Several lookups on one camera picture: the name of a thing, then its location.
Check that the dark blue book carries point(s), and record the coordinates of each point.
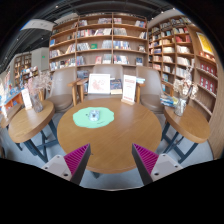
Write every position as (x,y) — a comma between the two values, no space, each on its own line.
(116,86)

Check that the round wooden side table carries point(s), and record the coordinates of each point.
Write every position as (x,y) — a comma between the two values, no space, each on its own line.
(30,123)
(8,116)
(188,125)

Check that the glass vase with pink flowers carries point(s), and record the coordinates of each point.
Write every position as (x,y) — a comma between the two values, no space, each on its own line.
(36,105)

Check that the glass vase with white flowers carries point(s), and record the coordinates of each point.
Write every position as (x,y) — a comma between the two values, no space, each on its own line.
(180,107)

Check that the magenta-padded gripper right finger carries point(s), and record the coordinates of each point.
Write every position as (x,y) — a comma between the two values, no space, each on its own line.
(165,165)

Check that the white book with pink print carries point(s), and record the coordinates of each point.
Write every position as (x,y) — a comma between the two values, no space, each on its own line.
(99,83)

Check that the white sign on wooden base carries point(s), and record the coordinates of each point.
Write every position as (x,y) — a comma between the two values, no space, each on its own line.
(129,88)

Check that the distant wooden bookshelf unit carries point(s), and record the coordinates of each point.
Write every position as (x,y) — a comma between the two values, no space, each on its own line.
(25,68)

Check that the brown leather armchair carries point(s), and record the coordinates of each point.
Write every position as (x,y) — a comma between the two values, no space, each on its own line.
(150,96)
(61,100)
(106,69)

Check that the stack of blue books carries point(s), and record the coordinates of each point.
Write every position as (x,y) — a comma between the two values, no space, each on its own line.
(168,101)

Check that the small white table card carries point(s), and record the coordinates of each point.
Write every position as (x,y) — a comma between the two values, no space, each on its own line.
(26,99)

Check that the wide wooden bookshelf unit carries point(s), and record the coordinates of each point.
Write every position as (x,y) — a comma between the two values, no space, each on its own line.
(98,38)

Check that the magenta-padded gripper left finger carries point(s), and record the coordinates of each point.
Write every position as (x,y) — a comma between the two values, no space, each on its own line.
(58,165)

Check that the angled wooden bookshelf unit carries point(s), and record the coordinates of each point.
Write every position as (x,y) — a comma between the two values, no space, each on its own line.
(183,56)

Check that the green smiley mouse pad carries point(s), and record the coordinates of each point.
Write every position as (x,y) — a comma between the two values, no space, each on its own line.
(80,118)

